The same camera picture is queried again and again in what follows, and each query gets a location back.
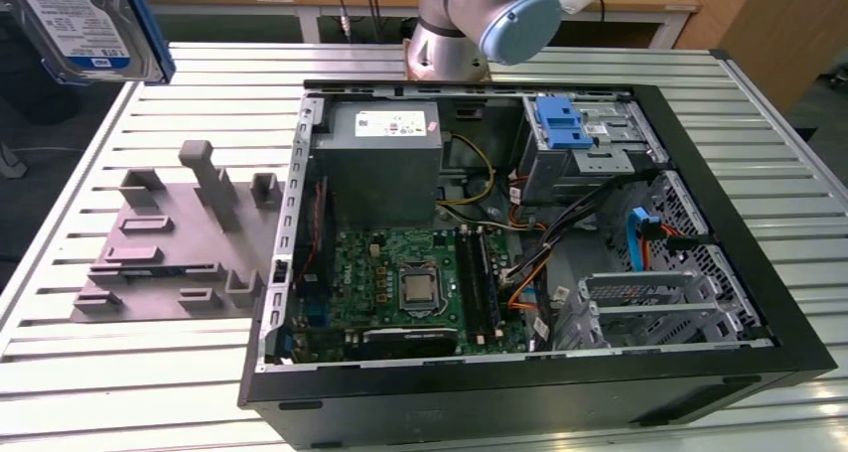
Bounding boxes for hard disk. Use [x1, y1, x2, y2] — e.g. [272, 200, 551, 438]
[0, 0, 177, 85]

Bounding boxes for grey power supply unit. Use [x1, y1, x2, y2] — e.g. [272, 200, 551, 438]
[311, 99, 445, 229]

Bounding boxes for green motherboard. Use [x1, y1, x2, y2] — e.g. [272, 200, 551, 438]
[291, 226, 531, 364]

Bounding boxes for silver CPU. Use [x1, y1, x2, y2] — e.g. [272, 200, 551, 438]
[400, 274, 439, 308]

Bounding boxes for black RAM stick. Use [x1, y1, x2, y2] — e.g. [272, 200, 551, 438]
[456, 226, 489, 345]
[473, 226, 509, 339]

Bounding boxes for black graphics card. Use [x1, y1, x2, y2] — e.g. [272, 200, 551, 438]
[343, 326, 460, 360]

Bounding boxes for blue drive latch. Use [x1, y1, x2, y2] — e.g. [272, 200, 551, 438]
[535, 95, 595, 150]

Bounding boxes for silver optical drive cage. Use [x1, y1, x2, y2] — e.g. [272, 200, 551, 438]
[516, 93, 671, 205]

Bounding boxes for black PC case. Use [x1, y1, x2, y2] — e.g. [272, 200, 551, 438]
[237, 78, 837, 449]

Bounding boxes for grey parts rack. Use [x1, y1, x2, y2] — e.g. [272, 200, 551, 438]
[69, 141, 288, 327]

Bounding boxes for grey stand foot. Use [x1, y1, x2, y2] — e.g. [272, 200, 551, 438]
[0, 141, 29, 180]

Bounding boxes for black chair base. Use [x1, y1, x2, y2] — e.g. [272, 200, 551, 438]
[817, 62, 848, 91]

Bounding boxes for brown wooden cabinet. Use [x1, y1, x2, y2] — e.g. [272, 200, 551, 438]
[675, 0, 848, 113]

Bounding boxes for yellow power wires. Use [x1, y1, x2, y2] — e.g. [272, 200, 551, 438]
[436, 133, 499, 208]

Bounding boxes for black cable bundle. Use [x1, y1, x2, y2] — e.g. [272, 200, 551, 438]
[503, 181, 617, 294]

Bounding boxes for orange wire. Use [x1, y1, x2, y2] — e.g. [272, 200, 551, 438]
[507, 252, 555, 310]

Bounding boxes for blue data wire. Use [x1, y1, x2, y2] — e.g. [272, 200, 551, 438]
[625, 207, 656, 273]

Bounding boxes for black power connector red wires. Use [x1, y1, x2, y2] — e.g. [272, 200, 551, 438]
[652, 226, 704, 252]

